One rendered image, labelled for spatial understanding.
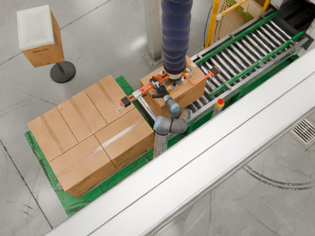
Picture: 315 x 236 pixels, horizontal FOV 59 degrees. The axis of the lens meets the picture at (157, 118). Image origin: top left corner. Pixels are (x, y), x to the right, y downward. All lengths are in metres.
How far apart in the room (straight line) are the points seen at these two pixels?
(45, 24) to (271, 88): 3.51
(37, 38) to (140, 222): 3.44
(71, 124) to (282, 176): 2.73
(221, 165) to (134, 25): 4.58
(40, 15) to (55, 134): 1.51
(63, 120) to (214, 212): 2.17
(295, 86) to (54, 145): 3.17
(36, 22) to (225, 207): 3.26
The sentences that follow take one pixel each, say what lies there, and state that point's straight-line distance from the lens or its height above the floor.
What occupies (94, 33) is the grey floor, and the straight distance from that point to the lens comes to 4.94.
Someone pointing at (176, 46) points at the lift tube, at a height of 1.73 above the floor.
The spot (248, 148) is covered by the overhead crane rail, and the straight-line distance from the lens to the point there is 0.43.
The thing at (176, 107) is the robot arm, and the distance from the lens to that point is 2.63.
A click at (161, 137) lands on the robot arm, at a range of 2.25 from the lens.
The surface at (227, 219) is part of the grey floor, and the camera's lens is 3.68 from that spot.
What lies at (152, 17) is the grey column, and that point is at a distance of 3.72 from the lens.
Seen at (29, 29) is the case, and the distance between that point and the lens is 3.87.
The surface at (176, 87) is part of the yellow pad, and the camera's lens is 2.90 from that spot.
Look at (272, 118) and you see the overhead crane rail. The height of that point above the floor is 3.21.
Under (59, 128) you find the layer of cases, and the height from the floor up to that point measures 0.54.
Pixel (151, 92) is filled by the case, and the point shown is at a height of 1.08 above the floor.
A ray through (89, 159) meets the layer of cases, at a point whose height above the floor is 0.54.
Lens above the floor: 3.60
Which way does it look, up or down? 66 degrees down
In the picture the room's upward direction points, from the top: 5 degrees counter-clockwise
